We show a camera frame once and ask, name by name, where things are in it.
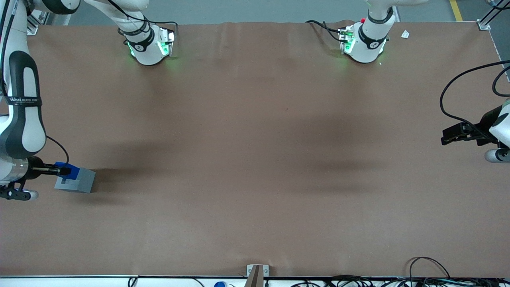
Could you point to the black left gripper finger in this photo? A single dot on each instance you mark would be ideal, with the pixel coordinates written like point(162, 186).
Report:
point(458, 139)
point(456, 129)

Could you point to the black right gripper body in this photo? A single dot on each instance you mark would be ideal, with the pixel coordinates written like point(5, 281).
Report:
point(36, 164)

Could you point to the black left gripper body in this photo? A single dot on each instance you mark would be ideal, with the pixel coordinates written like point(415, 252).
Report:
point(487, 119)

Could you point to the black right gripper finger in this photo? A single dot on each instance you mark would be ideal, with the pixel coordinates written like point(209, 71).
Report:
point(55, 168)
point(61, 173)

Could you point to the blue block part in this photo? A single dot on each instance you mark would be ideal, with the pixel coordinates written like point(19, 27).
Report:
point(75, 170)

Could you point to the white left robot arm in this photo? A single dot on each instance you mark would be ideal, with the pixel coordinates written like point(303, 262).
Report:
point(368, 42)

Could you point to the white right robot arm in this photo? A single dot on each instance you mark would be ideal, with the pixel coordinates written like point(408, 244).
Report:
point(24, 123)

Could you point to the gray square socket base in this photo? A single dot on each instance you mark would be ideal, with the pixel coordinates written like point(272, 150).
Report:
point(85, 181)

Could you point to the white paper scrap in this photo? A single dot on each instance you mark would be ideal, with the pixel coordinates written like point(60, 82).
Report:
point(405, 34)

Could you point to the paper table cover sheet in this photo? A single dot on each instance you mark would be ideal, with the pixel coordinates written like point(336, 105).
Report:
point(255, 179)

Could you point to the blue round cap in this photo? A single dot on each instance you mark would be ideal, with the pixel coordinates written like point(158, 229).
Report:
point(220, 284)

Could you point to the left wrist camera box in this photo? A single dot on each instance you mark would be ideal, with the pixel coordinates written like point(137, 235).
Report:
point(496, 155)

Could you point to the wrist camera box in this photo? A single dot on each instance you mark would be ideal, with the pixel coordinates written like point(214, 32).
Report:
point(496, 155)
point(32, 195)

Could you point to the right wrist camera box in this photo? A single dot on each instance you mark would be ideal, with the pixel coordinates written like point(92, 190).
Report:
point(32, 195)

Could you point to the aluminium frame post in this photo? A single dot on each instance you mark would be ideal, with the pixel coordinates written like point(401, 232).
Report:
point(484, 25)
point(32, 28)

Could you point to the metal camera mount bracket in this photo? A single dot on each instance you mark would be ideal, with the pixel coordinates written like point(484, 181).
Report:
point(257, 275)

